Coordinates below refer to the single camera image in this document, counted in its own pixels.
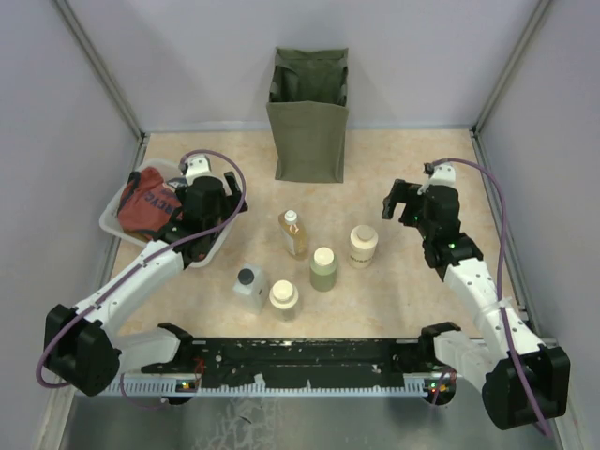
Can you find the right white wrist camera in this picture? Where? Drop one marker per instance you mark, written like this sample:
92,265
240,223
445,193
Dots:
442,174

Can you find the green bottle white cap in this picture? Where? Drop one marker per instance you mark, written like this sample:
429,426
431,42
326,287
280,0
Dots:
323,269

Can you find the cream bottle with label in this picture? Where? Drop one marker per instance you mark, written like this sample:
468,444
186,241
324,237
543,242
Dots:
363,242

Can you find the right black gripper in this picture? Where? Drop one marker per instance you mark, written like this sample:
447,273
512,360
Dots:
402,191

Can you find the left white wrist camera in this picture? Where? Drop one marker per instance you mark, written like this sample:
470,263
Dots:
195,167

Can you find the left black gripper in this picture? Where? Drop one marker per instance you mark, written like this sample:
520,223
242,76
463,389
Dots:
233,187

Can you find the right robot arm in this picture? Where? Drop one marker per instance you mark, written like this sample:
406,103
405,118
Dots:
521,379

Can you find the green canvas bag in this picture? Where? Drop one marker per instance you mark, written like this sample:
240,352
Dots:
308,114

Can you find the amber liquid clear bottle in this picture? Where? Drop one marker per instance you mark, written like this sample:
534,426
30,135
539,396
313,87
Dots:
294,234

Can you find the clear bottle black cap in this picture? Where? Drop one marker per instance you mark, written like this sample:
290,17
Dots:
251,288

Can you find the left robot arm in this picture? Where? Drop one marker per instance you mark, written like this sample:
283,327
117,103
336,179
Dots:
81,343

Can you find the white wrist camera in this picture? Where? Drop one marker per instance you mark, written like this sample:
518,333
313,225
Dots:
442,174
195,167

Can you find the white plastic bin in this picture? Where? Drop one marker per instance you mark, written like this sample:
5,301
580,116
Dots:
196,253

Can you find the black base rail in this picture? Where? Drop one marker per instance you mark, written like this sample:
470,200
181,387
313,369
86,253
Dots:
300,362

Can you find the white toothed cable duct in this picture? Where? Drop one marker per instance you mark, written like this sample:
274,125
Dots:
144,386

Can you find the beige bottle white cap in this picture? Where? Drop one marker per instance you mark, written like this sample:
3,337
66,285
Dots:
284,297

